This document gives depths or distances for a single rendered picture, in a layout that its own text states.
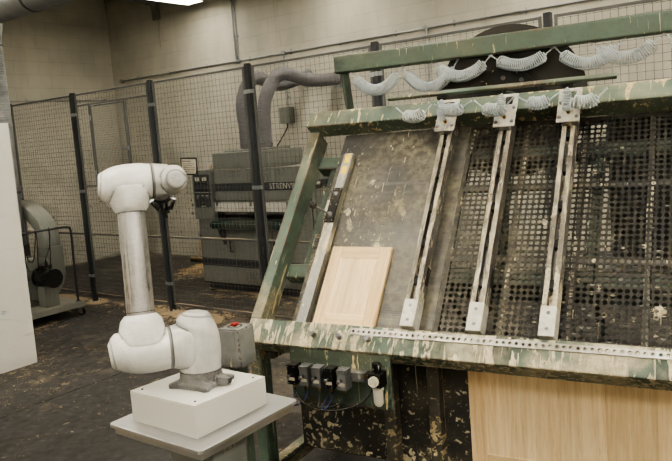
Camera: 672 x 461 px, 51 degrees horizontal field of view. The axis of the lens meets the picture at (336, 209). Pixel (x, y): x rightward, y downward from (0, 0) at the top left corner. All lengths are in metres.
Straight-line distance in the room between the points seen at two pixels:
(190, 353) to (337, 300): 0.88
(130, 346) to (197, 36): 8.67
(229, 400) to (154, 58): 9.46
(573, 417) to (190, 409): 1.54
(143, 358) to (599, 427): 1.79
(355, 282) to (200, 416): 1.07
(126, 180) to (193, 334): 0.61
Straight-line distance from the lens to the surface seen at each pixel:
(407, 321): 3.00
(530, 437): 3.20
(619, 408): 3.07
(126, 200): 2.63
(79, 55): 12.25
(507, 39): 3.81
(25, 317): 6.57
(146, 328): 2.61
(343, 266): 3.32
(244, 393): 2.68
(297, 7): 9.66
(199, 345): 2.63
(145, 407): 2.74
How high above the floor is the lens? 1.74
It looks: 6 degrees down
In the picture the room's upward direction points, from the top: 4 degrees counter-clockwise
